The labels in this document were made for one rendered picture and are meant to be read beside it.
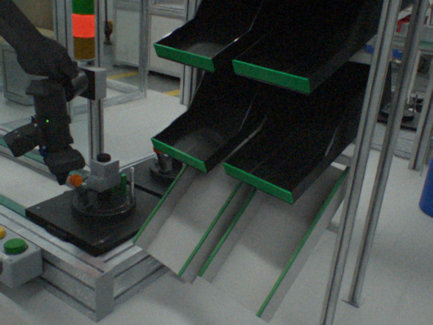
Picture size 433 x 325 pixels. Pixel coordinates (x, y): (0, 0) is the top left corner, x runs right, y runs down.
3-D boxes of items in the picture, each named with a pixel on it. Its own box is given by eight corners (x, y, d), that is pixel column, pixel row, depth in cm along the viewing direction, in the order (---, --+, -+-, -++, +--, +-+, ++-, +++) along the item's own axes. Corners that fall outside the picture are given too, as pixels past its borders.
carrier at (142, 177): (183, 211, 113) (186, 162, 108) (111, 180, 125) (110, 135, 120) (238, 180, 131) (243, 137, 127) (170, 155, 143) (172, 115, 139)
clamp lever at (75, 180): (85, 207, 101) (74, 181, 96) (79, 204, 102) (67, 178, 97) (97, 196, 103) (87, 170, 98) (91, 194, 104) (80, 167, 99)
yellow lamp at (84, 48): (83, 60, 112) (82, 38, 110) (69, 56, 114) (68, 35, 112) (99, 57, 116) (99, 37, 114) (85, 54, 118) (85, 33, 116)
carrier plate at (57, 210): (101, 258, 93) (101, 249, 92) (25, 216, 105) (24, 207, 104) (179, 213, 111) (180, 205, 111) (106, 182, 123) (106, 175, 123)
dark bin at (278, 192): (292, 206, 68) (285, 167, 63) (225, 174, 76) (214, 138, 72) (391, 100, 81) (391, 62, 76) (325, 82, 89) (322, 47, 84)
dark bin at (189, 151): (206, 175, 75) (194, 138, 71) (154, 149, 84) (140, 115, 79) (310, 82, 88) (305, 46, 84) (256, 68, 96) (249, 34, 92)
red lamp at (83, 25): (82, 38, 110) (82, 16, 108) (68, 35, 112) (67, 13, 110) (99, 36, 114) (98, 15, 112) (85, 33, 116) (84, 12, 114)
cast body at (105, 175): (100, 193, 102) (99, 162, 99) (86, 186, 104) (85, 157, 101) (128, 180, 108) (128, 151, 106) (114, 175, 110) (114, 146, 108)
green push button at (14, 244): (12, 260, 89) (11, 251, 89) (-1, 252, 91) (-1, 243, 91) (30, 251, 93) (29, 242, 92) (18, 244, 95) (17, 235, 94)
